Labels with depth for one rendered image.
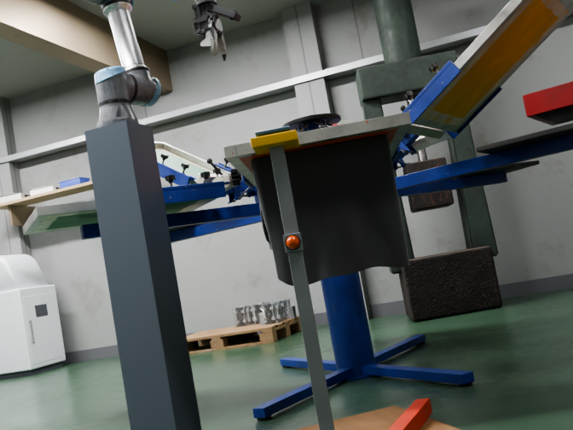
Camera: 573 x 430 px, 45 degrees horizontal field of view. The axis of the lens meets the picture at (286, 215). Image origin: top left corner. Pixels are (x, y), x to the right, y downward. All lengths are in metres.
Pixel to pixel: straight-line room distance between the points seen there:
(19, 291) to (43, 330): 0.51
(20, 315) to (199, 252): 1.88
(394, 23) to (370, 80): 0.52
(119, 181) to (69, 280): 5.56
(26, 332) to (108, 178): 5.04
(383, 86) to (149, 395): 3.92
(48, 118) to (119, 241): 5.85
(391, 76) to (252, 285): 2.54
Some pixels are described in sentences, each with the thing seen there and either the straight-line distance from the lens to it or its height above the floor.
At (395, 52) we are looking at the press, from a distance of 5.94.
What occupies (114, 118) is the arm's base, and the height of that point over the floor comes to 1.22.
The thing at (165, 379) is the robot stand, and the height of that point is 0.28.
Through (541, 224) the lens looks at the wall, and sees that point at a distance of 6.47.
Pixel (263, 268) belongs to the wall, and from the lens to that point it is 6.92.
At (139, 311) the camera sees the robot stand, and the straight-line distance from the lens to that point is 2.47.
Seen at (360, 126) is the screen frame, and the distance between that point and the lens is 2.14.
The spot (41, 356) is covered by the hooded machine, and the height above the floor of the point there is 0.16.
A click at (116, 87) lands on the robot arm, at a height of 1.34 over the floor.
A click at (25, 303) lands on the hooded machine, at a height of 0.72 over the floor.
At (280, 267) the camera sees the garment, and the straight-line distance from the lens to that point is 2.20.
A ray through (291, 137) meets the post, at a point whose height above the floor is 0.93.
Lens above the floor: 0.57
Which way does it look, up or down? 5 degrees up
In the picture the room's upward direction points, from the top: 10 degrees counter-clockwise
